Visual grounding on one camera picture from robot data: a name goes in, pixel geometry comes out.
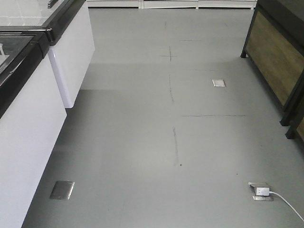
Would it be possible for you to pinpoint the white chest freezer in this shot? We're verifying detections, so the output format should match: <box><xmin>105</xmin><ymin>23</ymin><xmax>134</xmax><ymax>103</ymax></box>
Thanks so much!
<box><xmin>0</xmin><ymin>32</ymin><xmax>67</xmax><ymax>228</ymax></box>
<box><xmin>0</xmin><ymin>0</ymin><xmax>95</xmax><ymax>108</ymax></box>

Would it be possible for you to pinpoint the far steel floor socket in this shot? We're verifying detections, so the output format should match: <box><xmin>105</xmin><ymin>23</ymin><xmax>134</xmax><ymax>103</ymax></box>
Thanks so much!
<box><xmin>212</xmin><ymin>79</ymin><xmax>226</xmax><ymax>87</ymax></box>

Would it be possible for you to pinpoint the far wooden produce stand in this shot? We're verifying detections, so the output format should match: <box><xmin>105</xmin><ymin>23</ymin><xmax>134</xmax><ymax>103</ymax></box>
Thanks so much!
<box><xmin>240</xmin><ymin>0</ymin><xmax>304</xmax><ymax>126</ymax></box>

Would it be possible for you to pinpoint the steel floor socket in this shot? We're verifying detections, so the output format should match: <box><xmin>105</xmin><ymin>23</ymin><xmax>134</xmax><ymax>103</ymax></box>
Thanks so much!
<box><xmin>50</xmin><ymin>180</ymin><xmax>75</xmax><ymax>200</ymax></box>
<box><xmin>212</xmin><ymin>79</ymin><xmax>226</xmax><ymax>87</ymax></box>

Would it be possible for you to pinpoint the near wooden produce stand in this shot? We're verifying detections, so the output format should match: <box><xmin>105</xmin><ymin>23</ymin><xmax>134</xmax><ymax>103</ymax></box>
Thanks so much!
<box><xmin>285</xmin><ymin>98</ymin><xmax>304</xmax><ymax>142</ymax></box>

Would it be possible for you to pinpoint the white shelf base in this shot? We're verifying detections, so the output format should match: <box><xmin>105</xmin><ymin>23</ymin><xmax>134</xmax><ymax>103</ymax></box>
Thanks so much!
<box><xmin>87</xmin><ymin>0</ymin><xmax>257</xmax><ymax>10</ymax></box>

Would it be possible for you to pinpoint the left steel floor socket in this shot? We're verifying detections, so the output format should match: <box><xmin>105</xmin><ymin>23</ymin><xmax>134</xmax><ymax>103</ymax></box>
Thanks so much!
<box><xmin>50</xmin><ymin>180</ymin><xmax>75</xmax><ymax>200</ymax></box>

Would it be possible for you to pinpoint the wooden produce stand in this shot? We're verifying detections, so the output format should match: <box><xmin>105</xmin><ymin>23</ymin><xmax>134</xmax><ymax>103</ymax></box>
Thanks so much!
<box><xmin>285</xmin><ymin>98</ymin><xmax>304</xmax><ymax>142</ymax></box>
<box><xmin>240</xmin><ymin>0</ymin><xmax>304</xmax><ymax>126</ymax></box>

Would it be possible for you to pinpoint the far white chest freezer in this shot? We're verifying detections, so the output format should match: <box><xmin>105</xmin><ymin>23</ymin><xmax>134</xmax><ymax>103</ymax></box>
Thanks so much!
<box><xmin>0</xmin><ymin>0</ymin><xmax>95</xmax><ymax>108</ymax></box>

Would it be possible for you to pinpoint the near white chest freezer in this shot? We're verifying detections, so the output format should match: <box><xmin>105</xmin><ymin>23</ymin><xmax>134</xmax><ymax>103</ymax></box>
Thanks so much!
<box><xmin>0</xmin><ymin>32</ymin><xmax>67</xmax><ymax>228</ymax></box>

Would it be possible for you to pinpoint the white power adapter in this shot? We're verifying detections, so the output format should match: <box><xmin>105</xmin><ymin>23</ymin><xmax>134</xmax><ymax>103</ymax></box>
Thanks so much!
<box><xmin>254</xmin><ymin>186</ymin><xmax>270</xmax><ymax>197</ymax></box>

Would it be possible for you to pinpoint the white power cable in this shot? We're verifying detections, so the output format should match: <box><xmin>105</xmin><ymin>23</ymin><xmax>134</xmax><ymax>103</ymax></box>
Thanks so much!
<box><xmin>269</xmin><ymin>191</ymin><xmax>304</xmax><ymax>223</ymax></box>

